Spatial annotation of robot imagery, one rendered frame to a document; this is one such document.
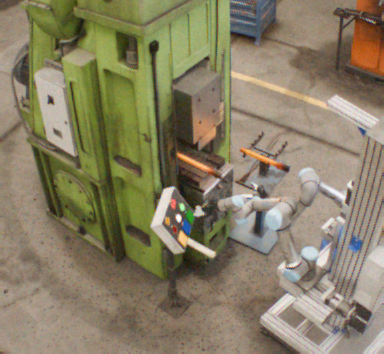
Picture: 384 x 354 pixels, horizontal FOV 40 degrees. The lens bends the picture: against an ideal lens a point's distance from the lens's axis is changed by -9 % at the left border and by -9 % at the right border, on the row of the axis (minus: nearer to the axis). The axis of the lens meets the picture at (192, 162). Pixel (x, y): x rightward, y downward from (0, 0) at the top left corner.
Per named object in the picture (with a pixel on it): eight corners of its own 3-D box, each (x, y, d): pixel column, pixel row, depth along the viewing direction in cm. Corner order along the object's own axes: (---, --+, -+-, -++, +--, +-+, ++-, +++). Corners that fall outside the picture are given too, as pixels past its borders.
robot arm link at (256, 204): (300, 190, 337) (251, 193, 378) (289, 200, 331) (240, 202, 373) (307, 206, 339) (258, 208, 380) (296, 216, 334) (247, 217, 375)
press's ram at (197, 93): (227, 115, 403) (227, 68, 376) (193, 144, 381) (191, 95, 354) (179, 95, 423) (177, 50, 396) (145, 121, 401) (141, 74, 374)
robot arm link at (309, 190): (323, 196, 357) (286, 242, 386) (320, 184, 365) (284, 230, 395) (309, 191, 353) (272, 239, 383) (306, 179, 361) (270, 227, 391)
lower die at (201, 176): (216, 173, 426) (216, 164, 420) (199, 189, 414) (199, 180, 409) (171, 151, 445) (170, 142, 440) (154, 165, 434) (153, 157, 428)
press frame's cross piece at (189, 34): (211, 53, 379) (210, -6, 347) (172, 81, 356) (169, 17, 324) (161, 36, 400) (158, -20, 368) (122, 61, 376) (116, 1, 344)
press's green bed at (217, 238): (230, 243, 493) (232, 206, 461) (204, 270, 472) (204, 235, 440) (180, 216, 519) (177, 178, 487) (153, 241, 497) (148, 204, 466)
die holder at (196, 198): (232, 206, 461) (233, 165, 431) (204, 235, 440) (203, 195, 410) (177, 178, 487) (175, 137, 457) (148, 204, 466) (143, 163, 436)
